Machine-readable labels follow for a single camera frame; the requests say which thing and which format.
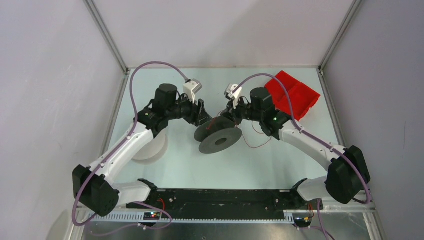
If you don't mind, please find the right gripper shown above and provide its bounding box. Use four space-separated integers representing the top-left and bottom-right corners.
221 94 263 126

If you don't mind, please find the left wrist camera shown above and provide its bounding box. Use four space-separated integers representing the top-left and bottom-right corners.
183 79 203 104

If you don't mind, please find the red wire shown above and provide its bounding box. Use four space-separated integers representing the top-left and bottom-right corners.
205 114 273 149

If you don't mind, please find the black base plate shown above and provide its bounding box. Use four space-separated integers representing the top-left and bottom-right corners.
145 188 316 221

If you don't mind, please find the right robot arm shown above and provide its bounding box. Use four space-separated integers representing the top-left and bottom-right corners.
222 84 371 209

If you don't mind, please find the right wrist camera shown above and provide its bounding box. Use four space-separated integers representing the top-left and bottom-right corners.
224 83 243 109

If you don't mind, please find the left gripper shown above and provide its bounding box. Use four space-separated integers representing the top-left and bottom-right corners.
166 91 212 127

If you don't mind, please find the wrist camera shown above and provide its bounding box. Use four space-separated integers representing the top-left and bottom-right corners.
224 83 243 109
183 79 203 104

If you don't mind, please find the white translucent spool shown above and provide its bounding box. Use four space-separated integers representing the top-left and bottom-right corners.
132 130 169 165

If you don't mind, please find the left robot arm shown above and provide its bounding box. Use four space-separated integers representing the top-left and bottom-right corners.
72 80 211 217

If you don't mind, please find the dark grey spool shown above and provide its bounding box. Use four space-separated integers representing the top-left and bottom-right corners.
194 116 243 154

